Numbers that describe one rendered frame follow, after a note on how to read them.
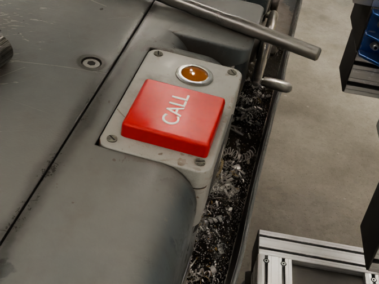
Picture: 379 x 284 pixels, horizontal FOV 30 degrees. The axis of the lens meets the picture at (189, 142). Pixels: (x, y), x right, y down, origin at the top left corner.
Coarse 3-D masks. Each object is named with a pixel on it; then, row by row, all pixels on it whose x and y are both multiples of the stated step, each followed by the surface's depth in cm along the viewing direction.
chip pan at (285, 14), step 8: (280, 0) 230; (288, 0) 231; (296, 0) 232; (280, 8) 225; (288, 8) 226; (280, 16) 221; (288, 16) 222; (264, 24) 215; (280, 24) 217; (288, 24) 218; (280, 32) 213; (288, 32) 214; (280, 64) 198; (264, 128) 173; (224, 280) 133
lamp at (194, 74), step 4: (184, 68) 54; (188, 68) 54; (192, 68) 54; (196, 68) 54; (200, 68) 55; (184, 72) 54; (188, 72) 54; (192, 72) 54; (196, 72) 54; (200, 72) 54; (204, 72) 54; (184, 76) 53; (188, 76) 53; (192, 76) 53; (196, 76) 53; (200, 76) 54; (204, 76) 54; (192, 80) 53; (196, 80) 53; (200, 80) 53; (204, 80) 53
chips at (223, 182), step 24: (264, 72) 194; (240, 96) 176; (264, 96) 183; (240, 120) 174; (264, 120) 176; (240, 144) 166; (240, 168) 151; (216, 192) 146; (240, 192) 152; (216, 216) 139; (240, 216) 146; (216, 240) 134; (192, 264) 126; (216, 264) 131
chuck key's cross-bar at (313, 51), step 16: (160, 0) 62; (176, 0) 61; (192, 0) 61; (208, 16) 60; (224, 16) 60; (240, 32) 60; (256, 32) 59; (272, 32) 59; (288, 48) 59; (304, 48) 58; (320, 48) 59
